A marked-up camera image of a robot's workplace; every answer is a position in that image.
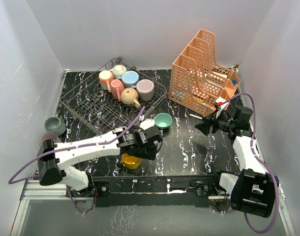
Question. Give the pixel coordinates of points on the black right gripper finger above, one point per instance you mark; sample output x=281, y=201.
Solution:
x=209, y=117
x=204, y=127

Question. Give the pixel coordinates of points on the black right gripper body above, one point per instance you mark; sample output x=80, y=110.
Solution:
x=223, y=124

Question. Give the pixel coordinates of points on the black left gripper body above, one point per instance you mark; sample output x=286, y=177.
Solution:
x=147, y=152

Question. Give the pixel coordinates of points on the yellow mug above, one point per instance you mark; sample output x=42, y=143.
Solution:
x=130, y=162

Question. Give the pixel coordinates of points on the teal green cup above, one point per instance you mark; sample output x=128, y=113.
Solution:
x=163, y=120

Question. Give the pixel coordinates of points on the tan brown mug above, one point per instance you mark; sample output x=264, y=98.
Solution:
x=130, y=98

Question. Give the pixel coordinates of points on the lilac ceramic mug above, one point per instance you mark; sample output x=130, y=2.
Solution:
x=145, y=89

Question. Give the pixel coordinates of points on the pink mug white inside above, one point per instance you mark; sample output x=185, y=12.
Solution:
x=116, y=87

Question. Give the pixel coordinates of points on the light blue textured mug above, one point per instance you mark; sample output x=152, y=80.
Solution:
x=130, y=78

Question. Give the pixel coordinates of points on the cream pink speckled mug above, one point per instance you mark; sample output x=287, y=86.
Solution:
x=105, y=78

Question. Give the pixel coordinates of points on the white speckled ceramic mug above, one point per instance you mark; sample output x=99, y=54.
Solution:
x=118, y=70

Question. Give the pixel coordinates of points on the mauve pink mug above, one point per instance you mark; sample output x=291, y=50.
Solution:
x=49, y=136

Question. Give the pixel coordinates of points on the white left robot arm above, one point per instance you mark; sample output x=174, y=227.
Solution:
x=57, y=160

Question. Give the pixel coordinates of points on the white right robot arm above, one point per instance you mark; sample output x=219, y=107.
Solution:
x=253, y=190

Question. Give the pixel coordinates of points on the white yellow marker pen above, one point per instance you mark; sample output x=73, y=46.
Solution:
x=195, y=116

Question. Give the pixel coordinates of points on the peach plastic file organizer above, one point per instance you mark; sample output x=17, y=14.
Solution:
x=197, y=80

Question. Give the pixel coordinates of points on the grey green mug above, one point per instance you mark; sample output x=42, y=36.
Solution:
x=55, y=125

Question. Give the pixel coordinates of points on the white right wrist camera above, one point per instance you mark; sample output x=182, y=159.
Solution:
x=220, y=104

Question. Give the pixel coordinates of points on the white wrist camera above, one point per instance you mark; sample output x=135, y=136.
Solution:
x=220, y=104
x=146, y=123

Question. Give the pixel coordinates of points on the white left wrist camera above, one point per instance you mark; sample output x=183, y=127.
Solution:
x=146, y=123

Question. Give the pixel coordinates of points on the grey wire dish rack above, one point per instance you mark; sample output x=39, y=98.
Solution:
x=85, y=100

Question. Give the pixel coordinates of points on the aluminium frame rail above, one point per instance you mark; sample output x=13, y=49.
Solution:
x=33, y=191

